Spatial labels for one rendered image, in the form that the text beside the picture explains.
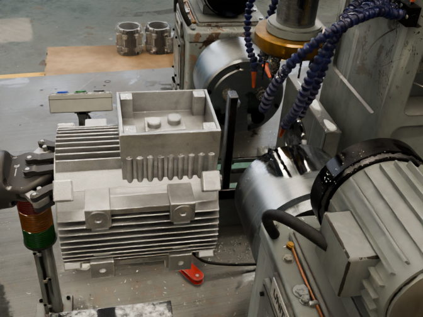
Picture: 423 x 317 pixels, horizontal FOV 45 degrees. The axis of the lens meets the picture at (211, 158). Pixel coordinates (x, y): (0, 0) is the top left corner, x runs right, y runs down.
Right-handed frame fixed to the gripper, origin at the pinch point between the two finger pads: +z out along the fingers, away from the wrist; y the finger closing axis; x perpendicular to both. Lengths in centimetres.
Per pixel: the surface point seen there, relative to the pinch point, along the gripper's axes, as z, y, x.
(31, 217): -21.9, 18.7, 23.4
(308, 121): 42, 47, 31
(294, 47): 36, 43, 9
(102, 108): -10, 70, 32
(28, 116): -39, 108, 53
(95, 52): -28, 307, 121
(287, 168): 28.3, 22.6, 25.0
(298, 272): 21.5, -4.3, 23.8
